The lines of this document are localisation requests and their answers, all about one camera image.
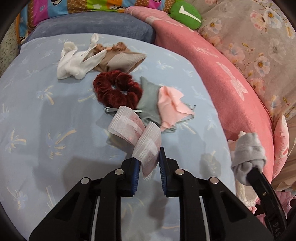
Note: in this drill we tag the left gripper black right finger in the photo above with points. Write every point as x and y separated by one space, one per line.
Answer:
177 182

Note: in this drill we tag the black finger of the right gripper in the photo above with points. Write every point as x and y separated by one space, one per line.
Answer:
275 219

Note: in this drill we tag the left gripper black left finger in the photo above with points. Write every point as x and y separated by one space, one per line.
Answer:
121 182

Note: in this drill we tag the pink white plastic wrapper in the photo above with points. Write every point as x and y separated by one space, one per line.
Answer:
146 140

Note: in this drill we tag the light grey sock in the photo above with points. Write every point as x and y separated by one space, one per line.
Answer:
248 154

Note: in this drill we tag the pink cloth piece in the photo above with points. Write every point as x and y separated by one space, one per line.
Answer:
171 109

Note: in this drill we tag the pink white pillow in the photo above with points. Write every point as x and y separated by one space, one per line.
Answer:
281 145

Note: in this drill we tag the grey cloth piece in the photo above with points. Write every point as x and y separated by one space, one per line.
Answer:
148 103

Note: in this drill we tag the dark red velvet scrunchie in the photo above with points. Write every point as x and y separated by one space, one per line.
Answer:
116 88

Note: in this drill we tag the pink blanket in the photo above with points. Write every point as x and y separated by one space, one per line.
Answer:
238 106

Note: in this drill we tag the beige sock with brown trim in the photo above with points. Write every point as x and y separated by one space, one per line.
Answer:
118 57

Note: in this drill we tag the white crumpled cloth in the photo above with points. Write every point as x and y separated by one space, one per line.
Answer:
78 63

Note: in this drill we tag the dark blue velvet pillow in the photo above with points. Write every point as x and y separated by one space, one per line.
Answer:
110 23

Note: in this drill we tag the grey floral sheet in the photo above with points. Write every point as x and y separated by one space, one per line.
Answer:
257 38

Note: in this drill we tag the green round plush cushion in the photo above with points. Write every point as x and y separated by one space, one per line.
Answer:
186 14

